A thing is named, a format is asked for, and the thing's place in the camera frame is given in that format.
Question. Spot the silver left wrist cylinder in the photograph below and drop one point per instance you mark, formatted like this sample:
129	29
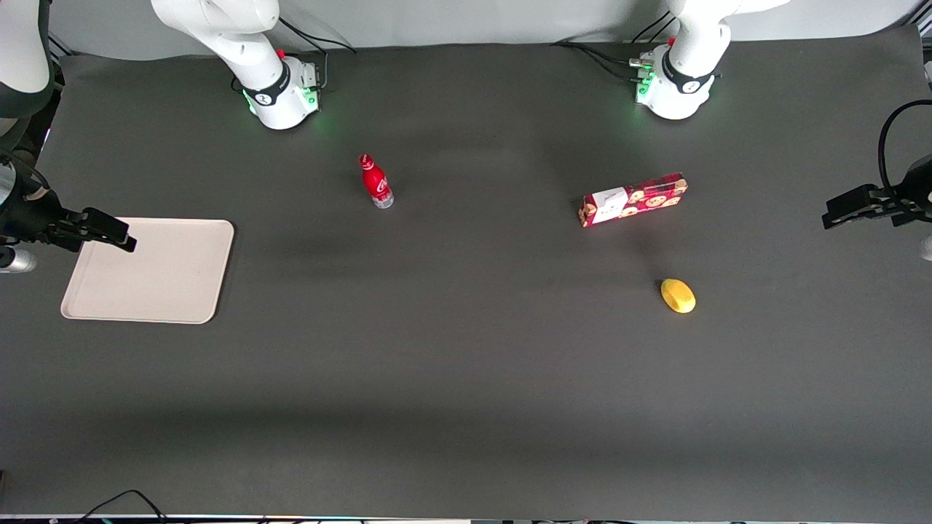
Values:
927	249

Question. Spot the yellow lemon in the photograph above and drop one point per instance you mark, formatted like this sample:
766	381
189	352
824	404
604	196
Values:
678	296

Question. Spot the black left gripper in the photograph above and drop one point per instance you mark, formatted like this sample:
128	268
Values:
913	193

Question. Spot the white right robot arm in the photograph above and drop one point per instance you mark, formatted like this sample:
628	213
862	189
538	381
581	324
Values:
285	109

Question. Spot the beige plastic tray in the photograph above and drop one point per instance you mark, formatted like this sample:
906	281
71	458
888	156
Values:
156	280

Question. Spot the red tartan cookie box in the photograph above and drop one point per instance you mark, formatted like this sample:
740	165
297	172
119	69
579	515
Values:
633	200

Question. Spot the silver right wrist cylinder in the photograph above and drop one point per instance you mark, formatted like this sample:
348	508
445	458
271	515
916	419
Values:
16	260

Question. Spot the red coke bottle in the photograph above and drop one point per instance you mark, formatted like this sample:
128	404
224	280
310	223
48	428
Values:
377	185

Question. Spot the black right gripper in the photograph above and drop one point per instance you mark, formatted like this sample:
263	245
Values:
30	215

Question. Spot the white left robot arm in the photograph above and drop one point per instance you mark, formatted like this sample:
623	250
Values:
677	102

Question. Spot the dark grey table mat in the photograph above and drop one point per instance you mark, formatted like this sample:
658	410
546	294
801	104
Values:
466	378

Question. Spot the silver wrist cylinder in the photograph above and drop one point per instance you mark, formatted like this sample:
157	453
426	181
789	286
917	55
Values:
16	260
927	249

